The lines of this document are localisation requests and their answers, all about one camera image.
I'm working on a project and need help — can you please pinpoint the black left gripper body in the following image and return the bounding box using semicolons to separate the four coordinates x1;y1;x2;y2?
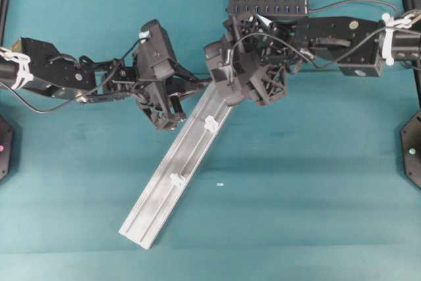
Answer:
100;58;186;130

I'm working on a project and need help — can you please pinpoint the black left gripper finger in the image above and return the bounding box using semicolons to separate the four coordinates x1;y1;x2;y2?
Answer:
167;61;211;97
169;95;184;116

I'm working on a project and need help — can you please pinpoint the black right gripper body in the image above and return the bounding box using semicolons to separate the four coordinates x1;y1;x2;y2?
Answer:
220;14;296;106

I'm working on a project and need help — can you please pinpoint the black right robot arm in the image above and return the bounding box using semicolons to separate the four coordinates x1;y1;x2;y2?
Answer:
207;13;420;106

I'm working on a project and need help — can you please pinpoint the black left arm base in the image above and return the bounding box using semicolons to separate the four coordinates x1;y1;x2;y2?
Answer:
0;116;14;180

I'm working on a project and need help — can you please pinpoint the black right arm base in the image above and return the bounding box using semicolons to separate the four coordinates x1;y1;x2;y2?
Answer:
400;111;421;188

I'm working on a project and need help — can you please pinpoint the black USB hub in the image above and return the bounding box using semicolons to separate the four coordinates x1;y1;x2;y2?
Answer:
226;0;310;20

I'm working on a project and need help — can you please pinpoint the black right camera cable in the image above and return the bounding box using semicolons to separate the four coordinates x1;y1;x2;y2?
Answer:
226;29;389;88

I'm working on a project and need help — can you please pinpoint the black camera cable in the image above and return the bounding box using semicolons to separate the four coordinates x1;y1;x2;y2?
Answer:
12;37;145;115
226;29;389;88

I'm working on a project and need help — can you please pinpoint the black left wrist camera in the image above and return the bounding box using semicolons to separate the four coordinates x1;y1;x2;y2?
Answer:
136;19;177;81

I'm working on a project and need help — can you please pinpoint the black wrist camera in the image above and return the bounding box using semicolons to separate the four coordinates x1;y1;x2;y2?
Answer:
136;19;177;81
203;39;264;107

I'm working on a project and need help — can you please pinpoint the white middle zip-tie ring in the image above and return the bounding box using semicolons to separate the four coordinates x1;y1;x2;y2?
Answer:
203;115;218;134

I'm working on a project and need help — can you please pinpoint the white zip-tie ring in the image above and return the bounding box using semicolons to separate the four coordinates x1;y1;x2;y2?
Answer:
203;115;218;134
170;173;186;189

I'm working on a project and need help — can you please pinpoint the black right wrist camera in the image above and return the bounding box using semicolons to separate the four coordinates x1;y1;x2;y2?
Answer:
203;39;264;107

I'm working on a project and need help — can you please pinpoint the black left camera cable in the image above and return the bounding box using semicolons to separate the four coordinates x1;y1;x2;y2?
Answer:
12;37;145;115

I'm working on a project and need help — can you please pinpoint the black hub power cable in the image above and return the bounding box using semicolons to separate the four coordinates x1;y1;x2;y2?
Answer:
308;0;403;15

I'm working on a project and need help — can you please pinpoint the white near zip-tie ring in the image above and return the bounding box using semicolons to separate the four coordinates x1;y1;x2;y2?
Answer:
170;173;186;189

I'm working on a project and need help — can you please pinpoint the grey aluminium rail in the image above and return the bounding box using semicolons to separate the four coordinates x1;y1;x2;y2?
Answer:
119;84;232;249

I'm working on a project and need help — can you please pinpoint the black left frame post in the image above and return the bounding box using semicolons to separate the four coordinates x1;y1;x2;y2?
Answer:
0;0;9;45

